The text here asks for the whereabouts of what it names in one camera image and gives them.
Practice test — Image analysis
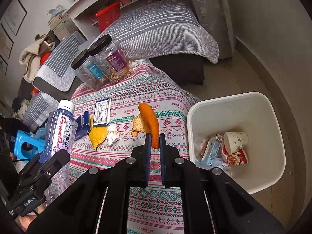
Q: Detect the blue plush toy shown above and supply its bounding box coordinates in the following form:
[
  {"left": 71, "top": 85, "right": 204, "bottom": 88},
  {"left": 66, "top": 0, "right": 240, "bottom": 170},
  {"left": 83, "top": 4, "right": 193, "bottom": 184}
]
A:
[{"left": 34, "top": 127, "right": 47, "bottom": 140}]

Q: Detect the blue white paper card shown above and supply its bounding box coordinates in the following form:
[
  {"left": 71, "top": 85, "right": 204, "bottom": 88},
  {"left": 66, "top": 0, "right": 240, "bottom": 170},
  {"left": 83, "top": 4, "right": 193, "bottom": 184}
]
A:
[{"left": 93, "top": 97, "right": 111, "bottom": 127}]

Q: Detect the beige folded blanket pile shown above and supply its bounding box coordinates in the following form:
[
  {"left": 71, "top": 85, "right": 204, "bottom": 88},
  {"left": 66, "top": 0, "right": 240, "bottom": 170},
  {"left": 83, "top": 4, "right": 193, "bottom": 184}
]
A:
[{"left": 19, "top": 34, "right": 56, "bottom": 83}]

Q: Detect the blue plastic stool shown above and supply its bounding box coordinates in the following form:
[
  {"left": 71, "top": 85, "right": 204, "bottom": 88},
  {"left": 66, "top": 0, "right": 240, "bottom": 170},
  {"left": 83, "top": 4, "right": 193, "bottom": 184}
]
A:
[{"left": 13, "top": 130, "right": 45, "bottom": 163}]

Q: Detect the purple label nut jar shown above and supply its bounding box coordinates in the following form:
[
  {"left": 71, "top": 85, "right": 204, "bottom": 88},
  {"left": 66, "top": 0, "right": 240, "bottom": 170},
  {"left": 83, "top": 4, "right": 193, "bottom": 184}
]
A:
[{"left": 88, "top": 34, "right": 132, "bottom": 83}]

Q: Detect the dark blue carton box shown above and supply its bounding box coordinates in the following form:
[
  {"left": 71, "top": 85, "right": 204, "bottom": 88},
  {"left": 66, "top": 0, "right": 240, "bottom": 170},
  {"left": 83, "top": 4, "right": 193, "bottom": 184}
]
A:
[{"left": 74, "top": 111, "right": 91, "bottom": 141}]

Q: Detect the dark sofa with quilt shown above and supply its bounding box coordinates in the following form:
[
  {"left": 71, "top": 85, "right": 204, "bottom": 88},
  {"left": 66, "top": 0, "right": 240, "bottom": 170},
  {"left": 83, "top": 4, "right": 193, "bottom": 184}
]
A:
[{"left": 9, "top": 30, "right": 87, "bottom": 132}]

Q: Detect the grey quilted bed cover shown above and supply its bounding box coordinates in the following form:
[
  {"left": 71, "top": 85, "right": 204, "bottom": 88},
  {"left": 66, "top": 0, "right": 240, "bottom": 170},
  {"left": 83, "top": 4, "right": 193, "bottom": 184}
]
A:
[{"left": 100, "top": 0, "right": 219, "bottom": 63}]

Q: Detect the grey lace curtain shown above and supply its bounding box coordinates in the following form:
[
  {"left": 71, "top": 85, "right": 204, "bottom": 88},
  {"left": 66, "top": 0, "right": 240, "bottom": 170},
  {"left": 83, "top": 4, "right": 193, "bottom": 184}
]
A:
[{"left": 189, "top": 0, "right": 235, "bottom": 59}]

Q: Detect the person left hand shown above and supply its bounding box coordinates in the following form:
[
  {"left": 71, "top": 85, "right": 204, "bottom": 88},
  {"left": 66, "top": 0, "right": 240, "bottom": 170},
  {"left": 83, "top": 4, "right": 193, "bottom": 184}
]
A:
[{"left": 18, "top": 203, "right": 46, "bottom": 230}]

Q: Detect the teal label snack jar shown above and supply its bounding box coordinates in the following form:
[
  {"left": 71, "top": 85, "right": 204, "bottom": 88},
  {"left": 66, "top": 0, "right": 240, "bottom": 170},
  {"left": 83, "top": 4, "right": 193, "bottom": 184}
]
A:
[{"left": 71, "top": 49, "right": 108, "bottom": 91}]

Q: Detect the clear plastic water bottle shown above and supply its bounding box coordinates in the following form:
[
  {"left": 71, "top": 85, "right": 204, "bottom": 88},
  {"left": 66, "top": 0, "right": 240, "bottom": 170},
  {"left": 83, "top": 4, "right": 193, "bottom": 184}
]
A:
[{"left": 39, "top": 100, "right": 78, "bottom": 206}]

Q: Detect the white paper ball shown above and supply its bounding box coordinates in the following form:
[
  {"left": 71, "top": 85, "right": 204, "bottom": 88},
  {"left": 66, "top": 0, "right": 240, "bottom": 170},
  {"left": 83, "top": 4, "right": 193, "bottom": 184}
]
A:
[{"left": 195, "top": 157, "right": 232, "bottom": 177}]

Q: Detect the white plastic trash bin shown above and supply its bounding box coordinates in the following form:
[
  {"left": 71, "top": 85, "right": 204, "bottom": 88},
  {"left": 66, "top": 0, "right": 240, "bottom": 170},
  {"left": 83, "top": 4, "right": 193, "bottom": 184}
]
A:
[{"left": 187, "top": 92, "right": 286, "bottom": 194}]

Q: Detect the yellow snack bag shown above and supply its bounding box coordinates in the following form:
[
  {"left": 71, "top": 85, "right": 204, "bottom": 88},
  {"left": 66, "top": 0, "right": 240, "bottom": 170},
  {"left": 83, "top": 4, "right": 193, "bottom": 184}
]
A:
[{"left": 88, "top": 116, "right": 108, "bottom": 150}]

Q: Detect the patterned handmade tablecloth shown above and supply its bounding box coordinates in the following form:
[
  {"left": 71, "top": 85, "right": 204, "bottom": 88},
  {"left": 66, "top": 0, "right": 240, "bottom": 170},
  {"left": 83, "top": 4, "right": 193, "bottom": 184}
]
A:
[{"left": 43, "top": 58, "right": 202, "bottom": 234}]

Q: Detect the framed wall picture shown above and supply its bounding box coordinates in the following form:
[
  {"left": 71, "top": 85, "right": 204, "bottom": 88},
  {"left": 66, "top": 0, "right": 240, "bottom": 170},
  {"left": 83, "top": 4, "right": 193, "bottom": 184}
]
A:
[
  {"left": 3, "top": 0, "right": 27, "bottom": 35},
  {"left": 0, "top": 24, "right": 14, "bottom": 59}
]

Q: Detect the large orange peel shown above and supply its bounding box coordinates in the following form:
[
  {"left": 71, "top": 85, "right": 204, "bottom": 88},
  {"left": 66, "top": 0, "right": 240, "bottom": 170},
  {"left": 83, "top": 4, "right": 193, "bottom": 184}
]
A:
[{"left": 131, "top": 103, "right": 160, "bottom": 149}]

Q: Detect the red cushion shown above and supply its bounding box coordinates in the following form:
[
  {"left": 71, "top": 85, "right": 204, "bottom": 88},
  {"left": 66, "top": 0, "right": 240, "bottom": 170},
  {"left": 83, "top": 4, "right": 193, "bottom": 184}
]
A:
[{"left": 96, "top": 2, "right": 121, "bottom": 33}]

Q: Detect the floral paper cup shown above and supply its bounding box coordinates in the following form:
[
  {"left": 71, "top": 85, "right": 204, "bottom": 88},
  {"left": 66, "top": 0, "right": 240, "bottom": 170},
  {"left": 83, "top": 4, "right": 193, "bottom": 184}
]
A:
[{"left": 224, "top": 132, "right": 249, "bottom": 154}]

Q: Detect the small white milk carton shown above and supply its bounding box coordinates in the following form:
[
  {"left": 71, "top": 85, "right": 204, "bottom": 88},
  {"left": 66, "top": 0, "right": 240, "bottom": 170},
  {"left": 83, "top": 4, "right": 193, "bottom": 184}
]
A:
[{"left": 200, "top": 134, "right": 223, "bottom": 166}]

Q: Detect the red instant noodle cup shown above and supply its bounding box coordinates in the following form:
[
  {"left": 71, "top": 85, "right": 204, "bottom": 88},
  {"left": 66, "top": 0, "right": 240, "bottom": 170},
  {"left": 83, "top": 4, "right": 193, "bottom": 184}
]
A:
[{"left": 220, "top": 142, "right": 248, "bottom": 165}]

